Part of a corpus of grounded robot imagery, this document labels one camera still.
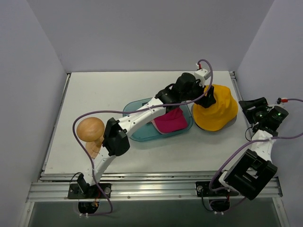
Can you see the aluminium mounting rail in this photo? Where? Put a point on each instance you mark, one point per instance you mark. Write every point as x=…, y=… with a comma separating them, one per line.
x=126, y=187

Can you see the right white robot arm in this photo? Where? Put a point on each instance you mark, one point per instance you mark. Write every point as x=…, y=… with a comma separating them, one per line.
x=254, y=169

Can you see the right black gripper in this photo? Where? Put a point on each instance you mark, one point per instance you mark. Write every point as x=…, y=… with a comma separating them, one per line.
x=252, y=105

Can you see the wooden head hat stand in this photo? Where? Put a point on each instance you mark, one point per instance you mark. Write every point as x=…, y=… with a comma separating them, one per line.
x=91, y=130

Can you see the teal plastic tray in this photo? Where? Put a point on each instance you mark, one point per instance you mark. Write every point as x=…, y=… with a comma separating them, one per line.
x=149, y=132

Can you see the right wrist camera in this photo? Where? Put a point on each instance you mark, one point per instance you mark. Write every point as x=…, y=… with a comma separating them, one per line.
x=281, y=101

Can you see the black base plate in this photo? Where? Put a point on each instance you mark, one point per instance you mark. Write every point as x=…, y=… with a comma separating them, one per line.
x=104, y=190
x=202, y=189

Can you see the magenta baseball cap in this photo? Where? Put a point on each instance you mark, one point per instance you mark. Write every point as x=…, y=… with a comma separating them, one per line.
x=170, y=122

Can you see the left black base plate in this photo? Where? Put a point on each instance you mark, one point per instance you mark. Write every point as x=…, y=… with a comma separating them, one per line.
x=104, y=190

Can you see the yellow bucket hat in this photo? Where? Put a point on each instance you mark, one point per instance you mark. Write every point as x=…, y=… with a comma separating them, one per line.
x=218, y=115

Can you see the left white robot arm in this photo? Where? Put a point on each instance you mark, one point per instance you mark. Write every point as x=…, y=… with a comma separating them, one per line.
x=114, y=135

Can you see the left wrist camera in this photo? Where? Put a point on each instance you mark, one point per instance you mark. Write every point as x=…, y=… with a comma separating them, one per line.
x=202, y=74

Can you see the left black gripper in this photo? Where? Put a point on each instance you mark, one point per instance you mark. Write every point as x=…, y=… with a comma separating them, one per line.
x=207, y=99

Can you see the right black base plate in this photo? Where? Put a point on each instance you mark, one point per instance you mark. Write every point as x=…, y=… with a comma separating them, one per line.
x=202, y=189

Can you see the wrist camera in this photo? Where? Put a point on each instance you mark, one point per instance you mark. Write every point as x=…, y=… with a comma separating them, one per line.
x=281, y=101
x=202, y=74

